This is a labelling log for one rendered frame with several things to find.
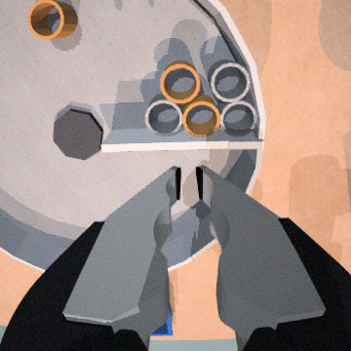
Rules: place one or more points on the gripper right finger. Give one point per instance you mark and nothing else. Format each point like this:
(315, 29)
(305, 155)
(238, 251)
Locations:
(272, 274)

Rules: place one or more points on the grey metal bushing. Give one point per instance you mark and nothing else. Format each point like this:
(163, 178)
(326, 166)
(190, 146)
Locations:
(242, 127)
(241, 88)
(163, 129)

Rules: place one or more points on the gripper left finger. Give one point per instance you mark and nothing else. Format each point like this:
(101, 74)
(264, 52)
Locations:
(112, 277)

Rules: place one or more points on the bronze bushing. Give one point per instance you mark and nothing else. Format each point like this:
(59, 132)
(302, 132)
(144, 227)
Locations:
(37, 19)
(203, 129)
(175, 96)

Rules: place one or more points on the blue crate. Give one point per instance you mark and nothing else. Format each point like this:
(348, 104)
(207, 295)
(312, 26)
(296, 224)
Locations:
(167, 328)

